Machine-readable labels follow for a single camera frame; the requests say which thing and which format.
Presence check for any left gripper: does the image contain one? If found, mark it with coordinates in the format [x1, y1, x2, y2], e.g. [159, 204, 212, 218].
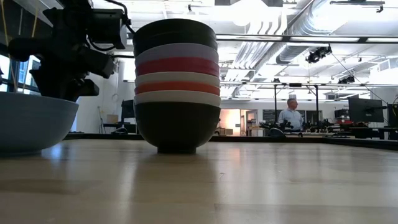
[7, 36, 115, 102]

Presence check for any blue bowl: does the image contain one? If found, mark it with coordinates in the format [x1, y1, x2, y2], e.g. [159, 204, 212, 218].
[0, 91, 80, 156]

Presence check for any coral red bowl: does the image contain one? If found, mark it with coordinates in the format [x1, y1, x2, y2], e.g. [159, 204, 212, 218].
[134, 81, 221, 96]

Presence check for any white bowl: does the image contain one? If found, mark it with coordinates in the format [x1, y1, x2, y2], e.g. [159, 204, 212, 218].
[134, 71, 221, 88]
[134, 90, 222, 108]

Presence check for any magenta bowl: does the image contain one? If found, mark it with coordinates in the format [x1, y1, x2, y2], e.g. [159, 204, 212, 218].
[135, 57, 221, 78]

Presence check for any black bowl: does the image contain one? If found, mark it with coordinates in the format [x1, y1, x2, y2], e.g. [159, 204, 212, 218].
[132, 18, 218, 43]
[133, 32, 219, 58]
[134, 101, 222, 155]

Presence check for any black computer monitor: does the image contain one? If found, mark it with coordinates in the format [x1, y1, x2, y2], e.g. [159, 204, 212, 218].
[121, 99, 136, 120]
[348, 97, 385, 123]

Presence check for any person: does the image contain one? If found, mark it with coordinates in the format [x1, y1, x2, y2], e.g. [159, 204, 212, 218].
[277, 98, 304, 132]

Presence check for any black ceiling spotlight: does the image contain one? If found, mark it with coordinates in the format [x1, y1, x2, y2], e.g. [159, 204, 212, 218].
[305, 45, 333, 65]

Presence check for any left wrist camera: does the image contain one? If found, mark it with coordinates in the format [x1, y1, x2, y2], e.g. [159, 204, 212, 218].
[88, 8, 128, 50]

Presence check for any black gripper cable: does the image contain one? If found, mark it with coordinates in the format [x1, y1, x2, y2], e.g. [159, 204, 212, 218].
[104, 0, 136, 35]

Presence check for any black metal stand frame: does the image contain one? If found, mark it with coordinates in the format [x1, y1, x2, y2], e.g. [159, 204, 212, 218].
[273, 82, 320, 131]

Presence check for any black aluminium table frame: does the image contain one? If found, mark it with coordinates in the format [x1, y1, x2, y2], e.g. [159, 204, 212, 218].
[63, 133, 398, 151]

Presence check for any silver ventilation duct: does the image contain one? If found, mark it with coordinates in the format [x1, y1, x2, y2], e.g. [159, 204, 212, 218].
[275, 0, 345, 65]

